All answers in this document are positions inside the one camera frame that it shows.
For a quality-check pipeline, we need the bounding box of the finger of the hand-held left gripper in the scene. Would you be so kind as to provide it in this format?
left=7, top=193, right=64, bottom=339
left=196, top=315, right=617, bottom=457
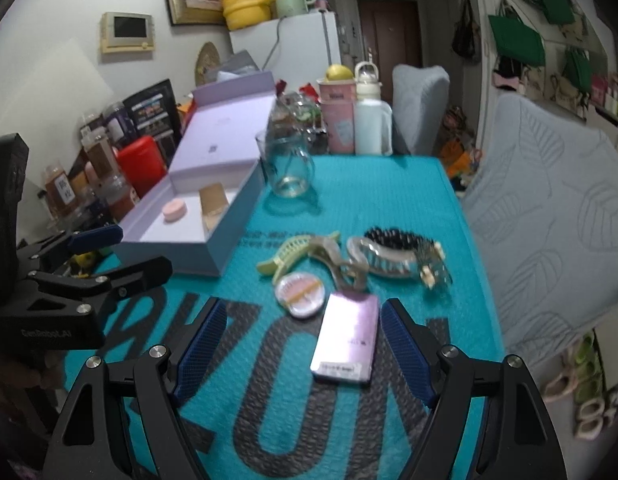
left=28, top=256, right=174, bottom=316
left=18, top=224, right=124, bottom=274

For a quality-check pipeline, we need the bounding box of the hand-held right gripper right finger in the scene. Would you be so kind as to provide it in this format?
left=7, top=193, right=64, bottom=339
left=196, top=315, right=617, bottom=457
left=380, top=297, right=570, bottom=480

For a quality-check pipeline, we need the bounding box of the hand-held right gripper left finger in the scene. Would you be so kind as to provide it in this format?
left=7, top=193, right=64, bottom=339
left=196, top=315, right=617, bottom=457
left=41, top=296, right=229, bottom=480

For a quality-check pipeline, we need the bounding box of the pink rectangular case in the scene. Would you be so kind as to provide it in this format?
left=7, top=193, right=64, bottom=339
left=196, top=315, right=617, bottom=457
left=310, top=292, right=380, bottom=386

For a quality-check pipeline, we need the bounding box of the pearl hair clip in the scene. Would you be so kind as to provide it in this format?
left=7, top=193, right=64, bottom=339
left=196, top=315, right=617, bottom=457
left=416, top=242, right=452, bottom=288

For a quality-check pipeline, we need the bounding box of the round pink compact mirror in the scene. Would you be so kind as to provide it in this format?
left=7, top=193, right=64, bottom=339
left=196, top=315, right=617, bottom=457
left=274, top=272, right=326, bottom=318

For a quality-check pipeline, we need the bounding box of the black polka-dot scrunchie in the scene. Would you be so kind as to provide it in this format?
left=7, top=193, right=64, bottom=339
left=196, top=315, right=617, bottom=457
left=364, top=226, right=440, bottom=261

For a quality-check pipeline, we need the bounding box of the beige hair claw clip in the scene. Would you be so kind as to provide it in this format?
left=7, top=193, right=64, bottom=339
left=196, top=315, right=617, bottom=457
left=309, top=237, right=372, bottom=291

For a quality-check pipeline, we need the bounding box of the pale yellow hair claw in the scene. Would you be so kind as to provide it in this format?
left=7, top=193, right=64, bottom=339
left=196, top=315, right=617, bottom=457
left=258, top=231, right=341, bottom=286

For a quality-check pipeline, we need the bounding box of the lavender gift box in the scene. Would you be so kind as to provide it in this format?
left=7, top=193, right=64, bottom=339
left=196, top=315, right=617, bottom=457
left=111, top=71, right=277, bottom=277

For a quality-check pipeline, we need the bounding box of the person's left hand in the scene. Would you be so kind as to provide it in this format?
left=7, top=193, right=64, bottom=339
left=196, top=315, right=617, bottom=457
left=0, top=347, right=66, bottom=397

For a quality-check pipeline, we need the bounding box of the brown jar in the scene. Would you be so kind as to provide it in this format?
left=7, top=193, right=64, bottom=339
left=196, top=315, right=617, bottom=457
left=41, top=162, right=80, bottom=221

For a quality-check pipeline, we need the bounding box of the pink round compact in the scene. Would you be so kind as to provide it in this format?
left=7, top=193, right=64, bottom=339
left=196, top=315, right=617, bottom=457
left=161, top=199, right=189, bottom=223

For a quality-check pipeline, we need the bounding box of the red plastic container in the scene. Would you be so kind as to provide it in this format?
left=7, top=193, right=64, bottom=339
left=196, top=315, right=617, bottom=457
left=114, top=135, right=169, bottom=186

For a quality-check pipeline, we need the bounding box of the black framed board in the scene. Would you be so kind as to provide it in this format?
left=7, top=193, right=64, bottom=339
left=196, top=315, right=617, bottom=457
left=124, top=79, right=182, bottom=153

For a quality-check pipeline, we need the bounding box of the teal printed mat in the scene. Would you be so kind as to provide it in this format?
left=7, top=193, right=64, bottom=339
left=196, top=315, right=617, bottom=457
left=64, top=154, right=505, bottom=480

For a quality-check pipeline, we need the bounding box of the clear glass cup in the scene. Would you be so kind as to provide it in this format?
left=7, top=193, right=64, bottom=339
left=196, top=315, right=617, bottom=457
left=255, top=127, right=316, bottom=198

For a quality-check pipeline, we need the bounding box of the pile of slippers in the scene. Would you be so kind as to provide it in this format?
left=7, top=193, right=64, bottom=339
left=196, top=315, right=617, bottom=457
left=542, top=335, right=618, bottom=441

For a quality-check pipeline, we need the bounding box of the grey leaf-pattern covered chair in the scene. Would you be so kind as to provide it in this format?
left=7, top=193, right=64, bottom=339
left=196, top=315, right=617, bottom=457
left=459, top=95, right=618, bottom=361

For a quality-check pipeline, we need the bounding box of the orange bag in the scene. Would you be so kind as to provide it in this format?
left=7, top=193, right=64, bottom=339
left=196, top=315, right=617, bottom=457
left=439, top=137, right=482, bottom=172

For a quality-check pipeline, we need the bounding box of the woven straw fan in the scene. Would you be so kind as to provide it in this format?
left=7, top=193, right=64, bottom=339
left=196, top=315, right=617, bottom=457
left=195, top=41, right=220, bottom=86

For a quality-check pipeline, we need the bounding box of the glass jar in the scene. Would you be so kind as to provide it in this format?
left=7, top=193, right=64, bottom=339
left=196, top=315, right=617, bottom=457
left=271, top=92, right=320, bottom=136

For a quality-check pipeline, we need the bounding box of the white water bottle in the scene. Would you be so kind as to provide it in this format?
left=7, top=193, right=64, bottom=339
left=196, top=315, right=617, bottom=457
left=354, top=61, right=394, bottom=156

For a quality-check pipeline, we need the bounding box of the stack of pink cups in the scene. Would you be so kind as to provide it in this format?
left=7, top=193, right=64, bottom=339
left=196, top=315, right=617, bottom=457
left=316, top=79, right=357, bottom=155

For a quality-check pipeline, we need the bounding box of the yellow enamel pot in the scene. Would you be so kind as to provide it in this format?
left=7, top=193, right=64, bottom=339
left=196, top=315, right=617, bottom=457
left=221, top=0, right=286, bottom=31

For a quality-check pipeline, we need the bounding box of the white refrigerator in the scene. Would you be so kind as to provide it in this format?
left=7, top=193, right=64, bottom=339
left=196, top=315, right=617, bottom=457
left=228, top=11, right=342, bottom=82

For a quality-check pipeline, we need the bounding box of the brown wooden door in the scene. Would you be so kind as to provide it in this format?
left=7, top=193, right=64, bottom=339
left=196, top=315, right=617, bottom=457
left=358, top=0, right=422, bottom=86

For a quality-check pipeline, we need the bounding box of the black hanging bag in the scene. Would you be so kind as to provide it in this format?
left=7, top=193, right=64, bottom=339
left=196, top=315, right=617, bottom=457
left=451, top=0, right=482, bottom=63

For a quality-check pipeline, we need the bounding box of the wall intercom panel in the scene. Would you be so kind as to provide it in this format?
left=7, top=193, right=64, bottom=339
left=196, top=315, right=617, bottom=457
left=100, top=11, right=156, bottom=54

